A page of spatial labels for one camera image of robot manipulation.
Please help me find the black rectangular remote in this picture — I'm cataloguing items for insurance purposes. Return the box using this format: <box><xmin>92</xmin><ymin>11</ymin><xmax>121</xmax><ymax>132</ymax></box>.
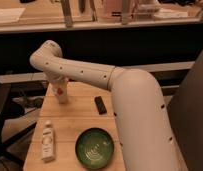
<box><xmin>94</xmin><ymin>96</ymin><xmax>107</xmax><ymax>114</ymax></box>

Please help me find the white ceramic cup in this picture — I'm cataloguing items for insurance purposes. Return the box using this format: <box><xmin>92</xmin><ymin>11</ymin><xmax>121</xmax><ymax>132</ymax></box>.
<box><xmin>54</xmin><ymin>88</ymin><xmax>68</xmax><ymax>103</ymax></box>

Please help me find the dark chair back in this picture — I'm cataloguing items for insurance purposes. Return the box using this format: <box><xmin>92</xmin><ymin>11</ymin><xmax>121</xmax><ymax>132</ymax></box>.
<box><xmin>168</xmin><ymin>50</ymin><xmax>203</xmax><ymax>171</ymax></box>

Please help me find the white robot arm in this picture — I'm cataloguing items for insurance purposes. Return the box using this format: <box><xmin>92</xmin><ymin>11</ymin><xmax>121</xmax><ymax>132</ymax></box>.
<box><xmin>30</xmin><ymin>40</ymin><xmax>179</xmax><ymax>171</ymax></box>

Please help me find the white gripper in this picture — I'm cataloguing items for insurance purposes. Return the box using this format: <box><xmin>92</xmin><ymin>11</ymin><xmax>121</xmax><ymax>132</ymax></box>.
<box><xmin>46</xmin><ymin>73</ymin><xmax>68</xmax><ymax>90</ymax></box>

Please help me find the red pepper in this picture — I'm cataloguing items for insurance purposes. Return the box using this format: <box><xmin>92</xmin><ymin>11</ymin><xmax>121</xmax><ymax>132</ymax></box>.
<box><xmin>57</xmin><ymin>88</ymin><xmax>63</xmax><ymax>95</ymax></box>

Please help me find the green ceramic bowl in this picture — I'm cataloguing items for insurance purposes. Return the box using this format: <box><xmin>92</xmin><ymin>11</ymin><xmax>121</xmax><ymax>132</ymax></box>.
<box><xmin>75</xmin><ymin>128</ymin><xmax>114</xmax><ymax>170</ymax></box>

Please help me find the white plastic bottle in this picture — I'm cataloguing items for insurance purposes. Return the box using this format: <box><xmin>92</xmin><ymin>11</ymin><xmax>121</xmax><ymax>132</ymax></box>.
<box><xmin>41</xmin><ymin>121</ymin><xmax>55</xmax><ymax>162</ymax></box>

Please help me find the black side table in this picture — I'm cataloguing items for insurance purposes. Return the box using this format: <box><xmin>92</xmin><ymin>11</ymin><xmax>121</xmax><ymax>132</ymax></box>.
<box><xmin>0</xmin><ymin>78</ymin><xmax>13</xmax><ymax>166</ymax></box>

